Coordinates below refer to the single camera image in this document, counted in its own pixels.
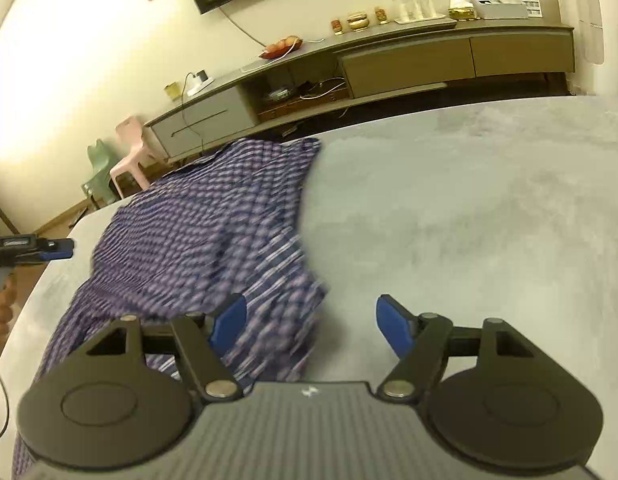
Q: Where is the person's left hand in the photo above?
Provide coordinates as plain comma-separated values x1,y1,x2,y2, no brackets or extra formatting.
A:
0,275,16,337

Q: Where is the blue white plaid shirt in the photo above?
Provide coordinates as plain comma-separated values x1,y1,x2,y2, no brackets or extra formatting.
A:
11,135,331,476

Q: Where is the gold tissue box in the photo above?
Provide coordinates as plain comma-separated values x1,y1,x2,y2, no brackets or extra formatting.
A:
448,0,476,22

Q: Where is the red fruit plate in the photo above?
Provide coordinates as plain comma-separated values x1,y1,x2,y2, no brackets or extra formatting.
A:
259,36,303,61

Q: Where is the clear glass cups set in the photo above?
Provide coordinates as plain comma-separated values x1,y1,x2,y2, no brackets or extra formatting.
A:
393,0,446,25

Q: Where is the white box with papers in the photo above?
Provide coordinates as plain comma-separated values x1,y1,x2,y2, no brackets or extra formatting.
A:
469,0,543,20

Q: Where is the yellow small cup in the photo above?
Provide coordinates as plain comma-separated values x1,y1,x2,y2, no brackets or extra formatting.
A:
164,81,181,102

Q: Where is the long grey TV cabinet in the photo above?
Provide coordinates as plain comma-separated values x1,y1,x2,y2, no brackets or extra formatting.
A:
146,18,574,162

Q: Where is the white power strip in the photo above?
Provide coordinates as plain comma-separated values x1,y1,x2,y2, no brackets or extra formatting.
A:
184,70,215,98

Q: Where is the gold ornament bowl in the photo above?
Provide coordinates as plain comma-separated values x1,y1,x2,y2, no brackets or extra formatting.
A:
347,12,370,32

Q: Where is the green plastic chair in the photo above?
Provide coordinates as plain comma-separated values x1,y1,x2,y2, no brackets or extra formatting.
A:
82,139,120,209

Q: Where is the pink plastic chair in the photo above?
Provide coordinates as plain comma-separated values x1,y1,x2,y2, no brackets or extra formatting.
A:
110,116,164,198

